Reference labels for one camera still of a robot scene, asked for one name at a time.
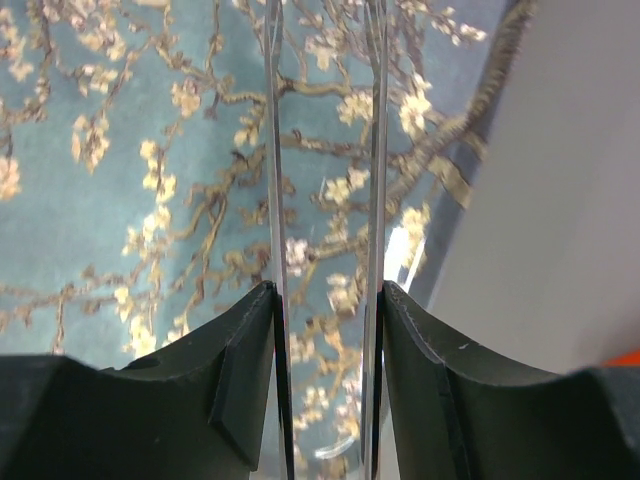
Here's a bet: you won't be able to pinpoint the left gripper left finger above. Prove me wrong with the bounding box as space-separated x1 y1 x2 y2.
1 281 275 479

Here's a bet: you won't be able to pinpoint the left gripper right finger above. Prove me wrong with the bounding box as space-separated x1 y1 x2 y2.
382 281 639 479

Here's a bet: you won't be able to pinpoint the metal tongs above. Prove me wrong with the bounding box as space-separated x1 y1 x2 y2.
263 1 388 479

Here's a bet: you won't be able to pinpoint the orange chocolate box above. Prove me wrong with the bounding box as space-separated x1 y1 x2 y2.
602 349 640 368

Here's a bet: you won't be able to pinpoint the floral blue tray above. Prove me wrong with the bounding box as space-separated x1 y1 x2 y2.
1 1 537 479

